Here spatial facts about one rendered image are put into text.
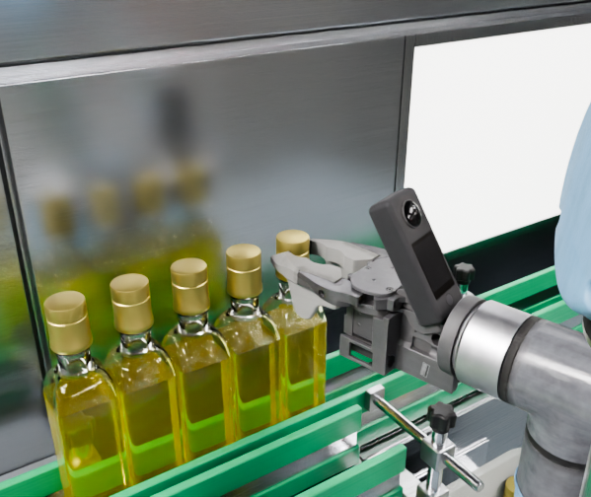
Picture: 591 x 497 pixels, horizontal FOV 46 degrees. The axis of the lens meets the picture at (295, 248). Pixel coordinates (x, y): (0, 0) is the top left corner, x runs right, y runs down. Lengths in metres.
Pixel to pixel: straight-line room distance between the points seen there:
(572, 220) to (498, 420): 0.71
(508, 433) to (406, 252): 0.52
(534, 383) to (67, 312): 0.38
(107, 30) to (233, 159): 0.19
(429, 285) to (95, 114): 0.35
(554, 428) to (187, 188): 0.43
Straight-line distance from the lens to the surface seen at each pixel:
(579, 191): 0.32
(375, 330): 0.62
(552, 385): 0.56
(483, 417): 0.98
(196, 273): 0.63
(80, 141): 0.70
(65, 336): 0.62
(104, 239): 0.74
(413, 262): 0.58
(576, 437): 0.57
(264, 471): 0.75
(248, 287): 0.67
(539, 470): 0.61
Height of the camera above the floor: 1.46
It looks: 27 degrees down
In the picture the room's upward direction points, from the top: straight up
